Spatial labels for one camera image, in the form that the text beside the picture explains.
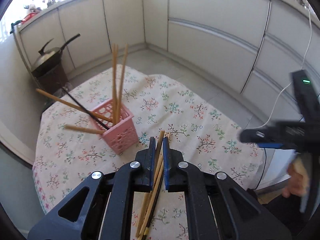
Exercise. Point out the brown stool under wok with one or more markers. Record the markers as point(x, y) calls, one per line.
point(54, 79)

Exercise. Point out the bamboo chopstick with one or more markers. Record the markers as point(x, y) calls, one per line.
point(55, 98)
point(121, 84)
point(114, 86)
point(84, 130)
point(147, 195)
point(150, 198)

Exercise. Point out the floral tablecloth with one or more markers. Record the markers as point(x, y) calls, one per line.
point(205, 136)

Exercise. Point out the person's right hand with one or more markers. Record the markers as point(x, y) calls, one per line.
point(298, 181)

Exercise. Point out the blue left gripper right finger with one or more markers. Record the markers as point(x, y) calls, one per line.
point(168, 163)

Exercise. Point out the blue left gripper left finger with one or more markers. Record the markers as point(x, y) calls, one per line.
point(149, 164)

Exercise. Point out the dark black chopstick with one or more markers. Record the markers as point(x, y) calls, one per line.
point(86, 111)

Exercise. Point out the black wok with lid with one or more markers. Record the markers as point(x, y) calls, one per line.
point(49, 59)

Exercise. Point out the red basket on counter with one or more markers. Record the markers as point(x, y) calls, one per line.
point(28, 17)

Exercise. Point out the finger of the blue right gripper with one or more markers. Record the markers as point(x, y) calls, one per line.
point(270, 145)

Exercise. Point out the pink perforated utensil basket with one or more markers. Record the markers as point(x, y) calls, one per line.
point(121, 136)

